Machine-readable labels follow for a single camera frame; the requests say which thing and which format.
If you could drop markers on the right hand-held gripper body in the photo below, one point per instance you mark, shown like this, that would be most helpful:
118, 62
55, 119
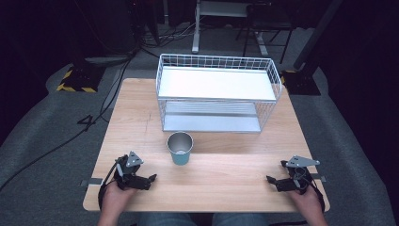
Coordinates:
296, 179

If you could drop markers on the person's right hand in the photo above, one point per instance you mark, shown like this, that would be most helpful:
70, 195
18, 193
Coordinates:
306, 201

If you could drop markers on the dark metal stand post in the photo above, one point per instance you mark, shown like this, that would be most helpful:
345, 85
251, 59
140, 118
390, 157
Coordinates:
316, 34

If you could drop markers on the black yellow striped stand base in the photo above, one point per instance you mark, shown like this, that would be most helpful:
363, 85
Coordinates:
301, 83
80, 80

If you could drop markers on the blue metal cup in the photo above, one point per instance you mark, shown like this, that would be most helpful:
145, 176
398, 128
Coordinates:
180, 150

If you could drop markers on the black chair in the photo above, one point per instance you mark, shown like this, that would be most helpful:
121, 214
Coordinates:
266, 22

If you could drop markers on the person's left hand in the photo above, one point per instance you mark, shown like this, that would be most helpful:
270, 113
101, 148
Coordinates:
114, 197

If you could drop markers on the grey tape strip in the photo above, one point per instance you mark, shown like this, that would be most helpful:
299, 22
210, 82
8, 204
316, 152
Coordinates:
320, 177
92, 181

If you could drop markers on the white desk frame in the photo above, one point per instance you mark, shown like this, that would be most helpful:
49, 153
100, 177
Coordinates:
197, 28

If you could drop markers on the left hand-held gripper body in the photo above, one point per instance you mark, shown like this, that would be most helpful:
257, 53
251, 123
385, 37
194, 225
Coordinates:
130, 175

